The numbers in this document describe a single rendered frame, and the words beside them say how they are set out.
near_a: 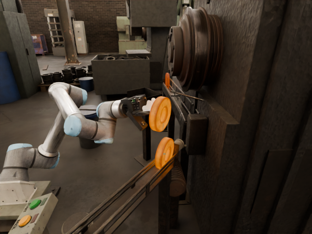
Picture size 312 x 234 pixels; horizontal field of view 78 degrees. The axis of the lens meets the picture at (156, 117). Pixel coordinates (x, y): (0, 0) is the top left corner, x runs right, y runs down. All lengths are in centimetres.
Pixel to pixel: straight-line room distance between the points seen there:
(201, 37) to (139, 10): 280
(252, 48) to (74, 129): 78
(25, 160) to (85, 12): 1028
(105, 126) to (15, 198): 97
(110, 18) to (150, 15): 761
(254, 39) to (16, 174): 161
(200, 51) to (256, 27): 29
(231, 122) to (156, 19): 312
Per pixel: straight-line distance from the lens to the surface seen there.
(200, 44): 103
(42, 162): 175
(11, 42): 437
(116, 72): 364
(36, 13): 1232
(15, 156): 171
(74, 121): 91
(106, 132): 97
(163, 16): 384
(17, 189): 168
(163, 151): 86
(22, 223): 93
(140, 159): 207
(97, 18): 1141
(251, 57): 84
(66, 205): 178
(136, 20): 375
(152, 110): 78
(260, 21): 83
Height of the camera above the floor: 125
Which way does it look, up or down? 25 degrees down
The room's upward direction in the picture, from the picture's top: straight up
